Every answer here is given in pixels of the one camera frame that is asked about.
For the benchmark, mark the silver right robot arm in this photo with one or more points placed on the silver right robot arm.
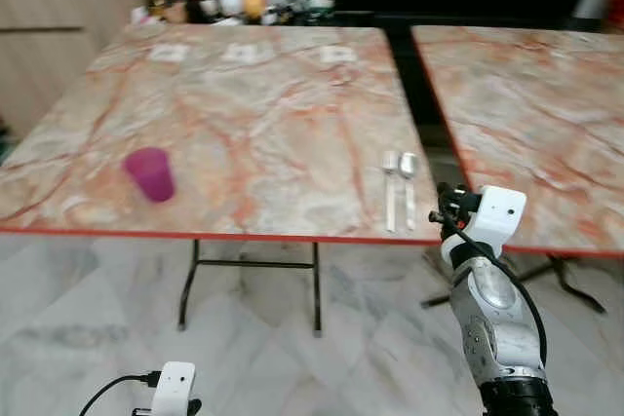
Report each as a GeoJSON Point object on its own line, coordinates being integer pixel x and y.
{"type": "Point", "coordinates": [492, 330]}

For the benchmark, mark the silver metal spoon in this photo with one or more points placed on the silver metal spoon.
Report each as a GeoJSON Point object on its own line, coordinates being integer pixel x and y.
{"type": "Point", "coordinates": [409, 168]}

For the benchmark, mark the silver metal fork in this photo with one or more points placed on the silver metal fork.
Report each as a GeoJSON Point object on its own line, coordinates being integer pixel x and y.
{"type": "Point", "coordinates": [390, 197]}

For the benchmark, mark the small white paper card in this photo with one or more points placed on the small white paper card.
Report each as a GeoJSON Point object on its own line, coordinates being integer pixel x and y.
{"type": "Point", "coordinates": [168, 53]}
{"type": "Point", "coordinates": [336, 54]}
{"type": "Point", "coordinates": [241, 53]}

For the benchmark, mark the black low tv bench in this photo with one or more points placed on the black low tv bench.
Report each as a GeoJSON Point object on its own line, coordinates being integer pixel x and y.
{"type": "Point", "coordinates": [390, 21]}

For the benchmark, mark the purple plastic cup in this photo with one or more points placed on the purple plastic cup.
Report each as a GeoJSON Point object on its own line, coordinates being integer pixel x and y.
{"type": "Point", "coordinates": [148, 176]}

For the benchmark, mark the orange round toy figure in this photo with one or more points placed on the orange round toy figure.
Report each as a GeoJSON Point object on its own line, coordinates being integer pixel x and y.
{"type": "Point", "coordinates": [254, 2]}

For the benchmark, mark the small white cup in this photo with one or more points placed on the small white cup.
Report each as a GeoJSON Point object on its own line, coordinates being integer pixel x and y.
{"type": "Point", "coordinates": [231, 0]}

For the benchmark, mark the black toy figure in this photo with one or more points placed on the black toy figure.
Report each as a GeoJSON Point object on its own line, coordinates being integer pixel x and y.
{"type": "Point", "coordinates": [205, 5]}

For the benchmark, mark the light wooden cabinet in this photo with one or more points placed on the light wooden cabinet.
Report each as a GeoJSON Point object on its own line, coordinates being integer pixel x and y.
{"type": "Point", "coordinates": [49, 36]}

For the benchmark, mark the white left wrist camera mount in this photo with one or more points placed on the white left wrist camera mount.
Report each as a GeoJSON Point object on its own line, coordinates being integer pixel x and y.
{"type": "Point", "coordinates": [175, 389]}

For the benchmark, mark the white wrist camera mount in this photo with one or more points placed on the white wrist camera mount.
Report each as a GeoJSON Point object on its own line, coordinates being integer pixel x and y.
{"type": "Point", "coordinates": [499, 216]}
{"type": "Point", "coordinates": [175, 389]}

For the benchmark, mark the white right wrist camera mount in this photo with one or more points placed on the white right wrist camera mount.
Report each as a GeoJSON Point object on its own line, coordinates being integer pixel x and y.
{"type": "Point", "coordinates": [499, 216]}

